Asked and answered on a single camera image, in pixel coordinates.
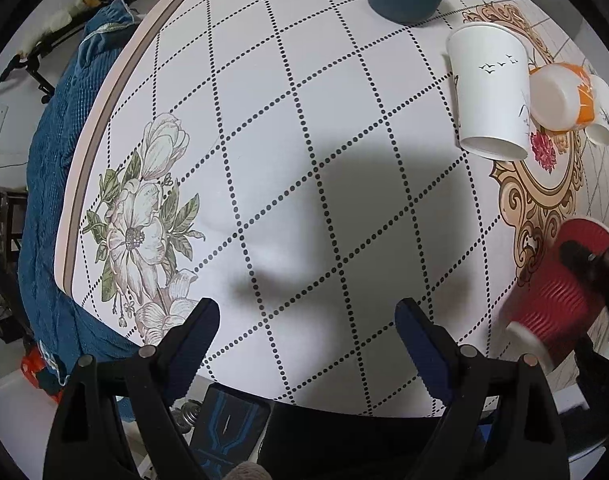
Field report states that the metal spring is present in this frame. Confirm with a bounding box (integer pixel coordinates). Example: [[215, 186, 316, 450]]
[[174, 398, 202, 428]]

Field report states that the black and blue phone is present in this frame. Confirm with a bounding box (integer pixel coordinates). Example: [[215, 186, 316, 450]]
[[191, 383, 274, 480]]

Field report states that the blue knitted blanket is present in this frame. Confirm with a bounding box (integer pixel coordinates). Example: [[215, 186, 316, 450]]
[[17, 0, 146, 423]]

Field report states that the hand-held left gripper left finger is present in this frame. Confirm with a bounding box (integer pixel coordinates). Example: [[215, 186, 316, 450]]
[[43, 298, 220, 480]]

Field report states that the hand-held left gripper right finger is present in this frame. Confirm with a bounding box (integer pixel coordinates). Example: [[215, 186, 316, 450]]
[[395, 298, 571, 480]]

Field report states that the orange and white cup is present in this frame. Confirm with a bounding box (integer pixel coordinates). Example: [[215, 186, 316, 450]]
[[528, 62, 598, 132]]

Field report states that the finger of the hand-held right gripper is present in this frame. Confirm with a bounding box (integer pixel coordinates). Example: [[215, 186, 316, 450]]
[[575, 310, 609, 441], [559, 232, 609, 313]]

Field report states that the small white cup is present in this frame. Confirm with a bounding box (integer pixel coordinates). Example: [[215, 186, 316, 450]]
[[583, 75, 609, 145]]

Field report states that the white bird print paper cup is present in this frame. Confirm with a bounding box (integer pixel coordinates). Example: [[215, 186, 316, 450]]
[[445, 22, 531, 161]]

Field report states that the red ribbed paper cup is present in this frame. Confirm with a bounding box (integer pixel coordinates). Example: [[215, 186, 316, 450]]
[[499, 216, 609, 374]]

